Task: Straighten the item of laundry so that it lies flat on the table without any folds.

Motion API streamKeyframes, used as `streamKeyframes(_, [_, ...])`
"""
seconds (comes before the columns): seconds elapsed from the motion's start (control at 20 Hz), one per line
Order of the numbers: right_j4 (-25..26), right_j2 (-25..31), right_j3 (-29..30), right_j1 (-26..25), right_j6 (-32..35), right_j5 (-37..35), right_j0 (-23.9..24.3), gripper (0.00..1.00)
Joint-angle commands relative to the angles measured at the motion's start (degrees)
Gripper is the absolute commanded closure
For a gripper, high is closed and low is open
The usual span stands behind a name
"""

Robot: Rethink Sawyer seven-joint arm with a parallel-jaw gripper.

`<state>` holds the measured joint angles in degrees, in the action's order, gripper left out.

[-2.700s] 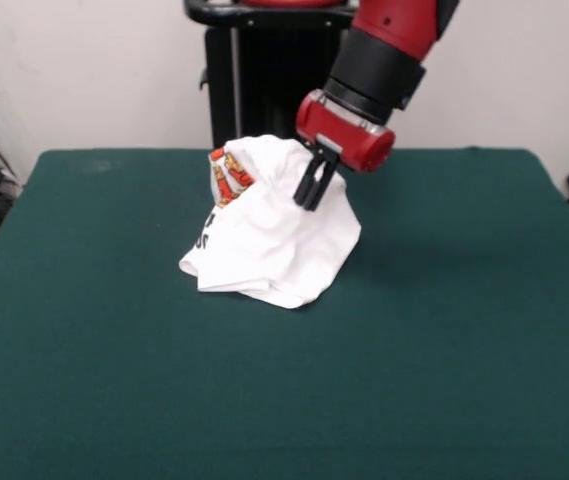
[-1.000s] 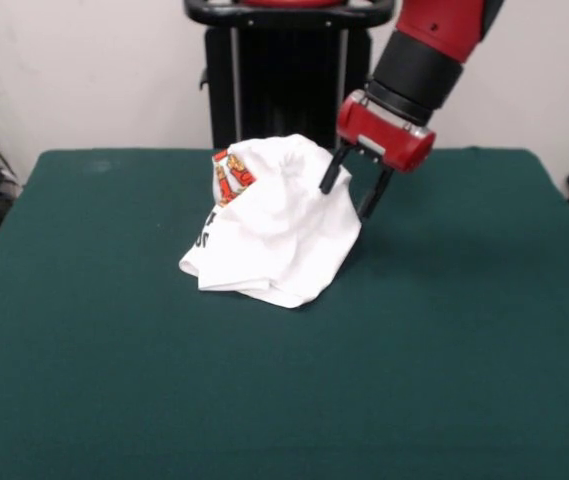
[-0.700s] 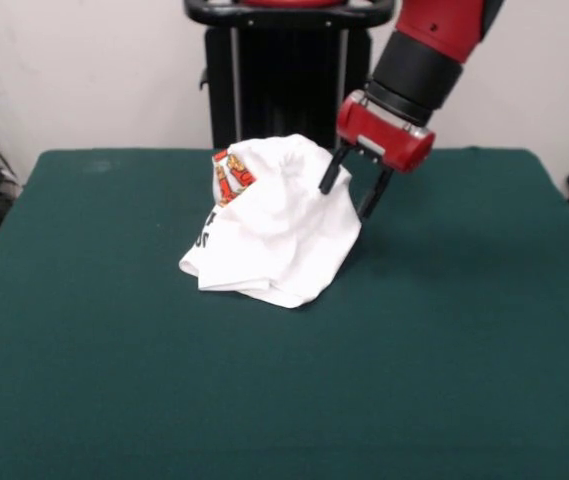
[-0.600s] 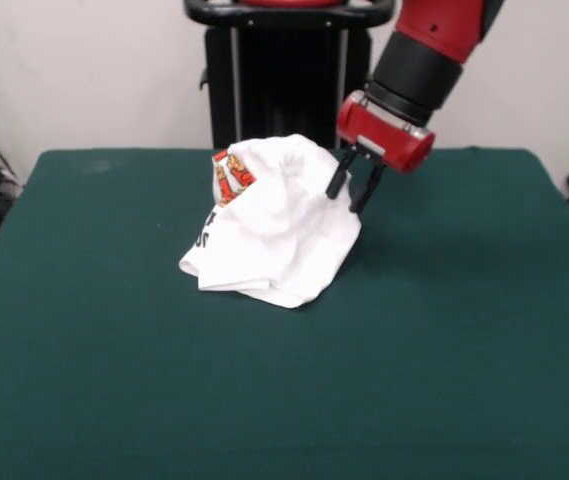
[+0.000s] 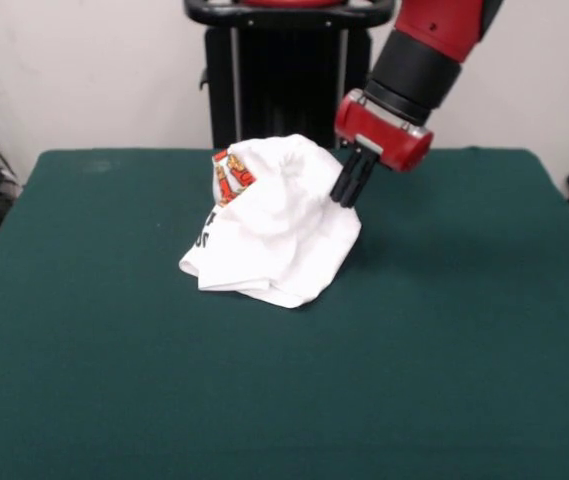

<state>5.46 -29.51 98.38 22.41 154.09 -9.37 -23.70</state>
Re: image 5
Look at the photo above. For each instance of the white printed T-shirt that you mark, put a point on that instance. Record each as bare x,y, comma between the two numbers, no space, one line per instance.
284,240

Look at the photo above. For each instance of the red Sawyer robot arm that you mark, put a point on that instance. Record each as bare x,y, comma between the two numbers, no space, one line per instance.
424,60

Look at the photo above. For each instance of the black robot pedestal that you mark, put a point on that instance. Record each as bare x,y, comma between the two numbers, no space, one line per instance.
264,75

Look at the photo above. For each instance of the red robot base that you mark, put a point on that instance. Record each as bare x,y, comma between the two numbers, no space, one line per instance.
286,2

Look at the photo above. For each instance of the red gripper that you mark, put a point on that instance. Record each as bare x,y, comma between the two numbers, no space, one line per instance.
384,135

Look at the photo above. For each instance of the dark green table cloth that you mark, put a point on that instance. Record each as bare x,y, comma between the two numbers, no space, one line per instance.
114,350

